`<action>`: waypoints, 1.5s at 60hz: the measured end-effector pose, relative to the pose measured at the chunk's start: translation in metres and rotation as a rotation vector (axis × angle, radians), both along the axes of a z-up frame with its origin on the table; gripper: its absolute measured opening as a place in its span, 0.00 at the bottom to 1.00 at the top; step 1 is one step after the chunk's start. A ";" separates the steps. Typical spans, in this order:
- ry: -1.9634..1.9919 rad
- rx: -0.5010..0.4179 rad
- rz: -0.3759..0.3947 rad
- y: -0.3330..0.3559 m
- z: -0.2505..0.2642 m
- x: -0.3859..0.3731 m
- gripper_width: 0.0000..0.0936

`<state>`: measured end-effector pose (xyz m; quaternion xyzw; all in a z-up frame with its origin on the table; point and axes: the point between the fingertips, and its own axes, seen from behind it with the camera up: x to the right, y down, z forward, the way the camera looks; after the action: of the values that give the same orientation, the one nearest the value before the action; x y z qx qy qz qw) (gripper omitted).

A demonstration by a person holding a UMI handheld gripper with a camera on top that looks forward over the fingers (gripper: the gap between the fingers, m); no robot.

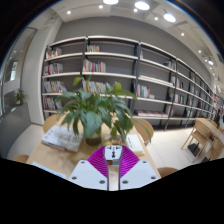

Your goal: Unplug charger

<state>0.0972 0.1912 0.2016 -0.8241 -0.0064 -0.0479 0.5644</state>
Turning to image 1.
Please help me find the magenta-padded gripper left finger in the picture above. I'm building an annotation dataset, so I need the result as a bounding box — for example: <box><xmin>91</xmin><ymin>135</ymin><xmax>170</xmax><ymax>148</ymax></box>
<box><xmin>68</xmin><ymin>145</ymin><xmax>110</xmax><ymax>191</ymax></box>

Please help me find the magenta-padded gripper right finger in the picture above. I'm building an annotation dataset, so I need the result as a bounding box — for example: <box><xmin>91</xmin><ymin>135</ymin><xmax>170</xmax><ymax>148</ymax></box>
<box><xmin>118</xmin><ymin>145</ymin><xmax>161</xmax><ymax>191</ymax></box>

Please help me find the small white charger block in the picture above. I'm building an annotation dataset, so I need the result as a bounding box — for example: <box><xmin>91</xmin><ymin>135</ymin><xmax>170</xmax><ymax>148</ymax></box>
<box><xmin>104</xmin><ymin>144</ymin><xmax>123</xmax><ymax>166</ymax></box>

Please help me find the large white book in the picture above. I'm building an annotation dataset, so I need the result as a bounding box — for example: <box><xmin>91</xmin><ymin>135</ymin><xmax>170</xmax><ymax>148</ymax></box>
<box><xmin>40</xmin><ymin>124</ymin><xmax>85</xmax><ymax>154</ymax></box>

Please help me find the green potted plant white pot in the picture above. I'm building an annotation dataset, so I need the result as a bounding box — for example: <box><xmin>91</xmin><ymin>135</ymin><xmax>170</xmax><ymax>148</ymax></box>
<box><xmin>54</xmin><ymin>75</ymin><xmax>153</xmax><ymax>147</ymax></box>

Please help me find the light wooden side table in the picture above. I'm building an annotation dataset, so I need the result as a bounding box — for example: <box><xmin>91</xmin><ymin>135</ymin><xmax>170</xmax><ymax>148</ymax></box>
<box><xmin>194</xmin><ymin>117</ymin><xmax>224</xmax><ymax>162</ymax></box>

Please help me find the small background green plant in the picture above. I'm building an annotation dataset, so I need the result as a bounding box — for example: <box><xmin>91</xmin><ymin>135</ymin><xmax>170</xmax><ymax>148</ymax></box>
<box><xmin>13</xmin><ymin>87</ymin><xmax>28</xmax><ymax>107</ymax></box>

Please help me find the grey bookshelf unit with books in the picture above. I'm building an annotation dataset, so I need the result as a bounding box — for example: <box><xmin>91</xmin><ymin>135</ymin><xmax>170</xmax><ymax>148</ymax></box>
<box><xmin>41</xmin><ymin>34</ymin><xmax>224</xmax><ymax>130</ymax></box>

